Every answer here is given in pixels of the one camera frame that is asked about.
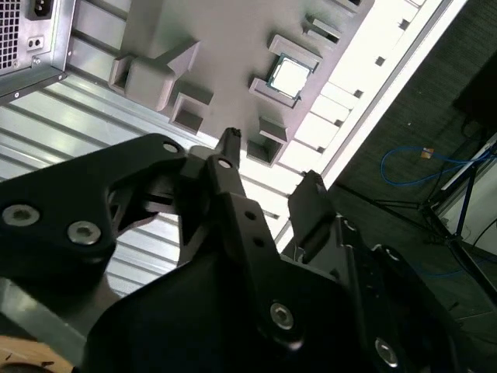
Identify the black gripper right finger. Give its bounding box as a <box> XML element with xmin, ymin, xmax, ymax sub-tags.
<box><xmin>287</xmin><ymin>169</ymin><xmax>463</xmax><ymax>373</ymax></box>

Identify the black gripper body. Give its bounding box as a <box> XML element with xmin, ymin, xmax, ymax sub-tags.
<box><xmin>79</xmin><ymin>254</ymin><xmax>374</xmax><ymax>373</ymax></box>

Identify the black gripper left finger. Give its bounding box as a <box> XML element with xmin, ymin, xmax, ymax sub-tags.
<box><xmin>0</xmin><ymin>126</ymin><xmax>308</xmax><ymax>350</ymax></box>

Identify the silver CPU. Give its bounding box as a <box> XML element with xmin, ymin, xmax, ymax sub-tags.
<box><xmin>265</xmin><ymin>54</ymin><xmax>312</xmax><ymax>103</ymax></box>

